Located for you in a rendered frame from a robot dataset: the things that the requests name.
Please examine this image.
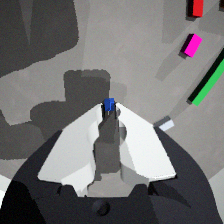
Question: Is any green rod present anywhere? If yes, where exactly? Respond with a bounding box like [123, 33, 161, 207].
[188, 48, 224, 106]

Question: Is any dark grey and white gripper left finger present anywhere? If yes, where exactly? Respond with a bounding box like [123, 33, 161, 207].
[0, 103, 105, 224]

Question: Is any small blue block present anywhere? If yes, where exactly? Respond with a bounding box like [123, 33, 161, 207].
[104, 98, 114, 111]

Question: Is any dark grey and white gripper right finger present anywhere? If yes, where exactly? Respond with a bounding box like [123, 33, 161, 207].
[114, 102, 224, 224]

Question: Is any red rod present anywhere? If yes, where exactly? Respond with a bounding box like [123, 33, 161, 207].
[187, 0, 203, 18]

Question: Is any grey rod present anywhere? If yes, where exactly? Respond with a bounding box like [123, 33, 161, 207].
[153, 115, 174, 131]

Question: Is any small magenta block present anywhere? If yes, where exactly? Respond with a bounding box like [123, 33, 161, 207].
[180, 34, 202, 57]

